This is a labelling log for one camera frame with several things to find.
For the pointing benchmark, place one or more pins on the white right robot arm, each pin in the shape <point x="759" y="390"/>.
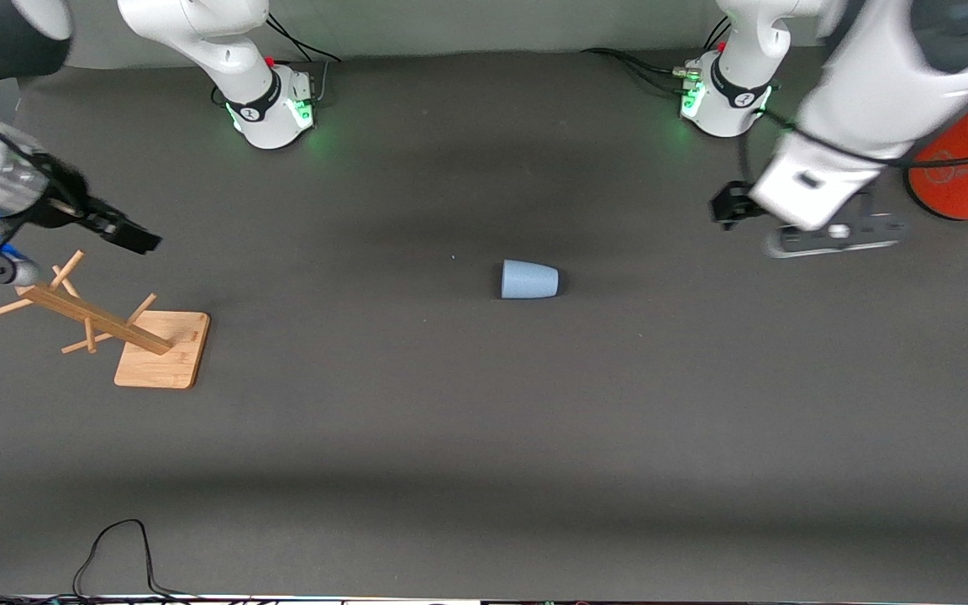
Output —
<point x="223" y="50"/>

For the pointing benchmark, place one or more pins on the light blue cup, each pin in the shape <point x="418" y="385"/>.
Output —
<point x="528" y="280"/>

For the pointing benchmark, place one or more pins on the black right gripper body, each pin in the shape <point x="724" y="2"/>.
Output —
<point x="65" y="202"/>

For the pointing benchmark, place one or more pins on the orange cylinder with grey lid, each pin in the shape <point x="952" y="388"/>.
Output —
<point x="963" y="181"/>

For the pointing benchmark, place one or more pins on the wooden mug tree stand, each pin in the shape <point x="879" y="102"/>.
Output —
<point x="160" y="361"/>

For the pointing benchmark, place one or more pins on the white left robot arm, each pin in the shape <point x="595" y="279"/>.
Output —
<point x="870" y="84"/>

